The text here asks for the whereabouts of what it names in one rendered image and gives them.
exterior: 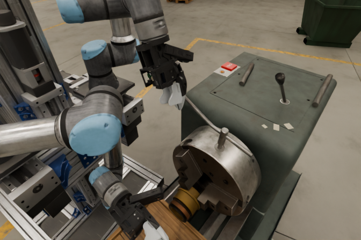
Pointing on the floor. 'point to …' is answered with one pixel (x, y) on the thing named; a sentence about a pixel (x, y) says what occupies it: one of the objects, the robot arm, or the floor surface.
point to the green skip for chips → (330, 19)
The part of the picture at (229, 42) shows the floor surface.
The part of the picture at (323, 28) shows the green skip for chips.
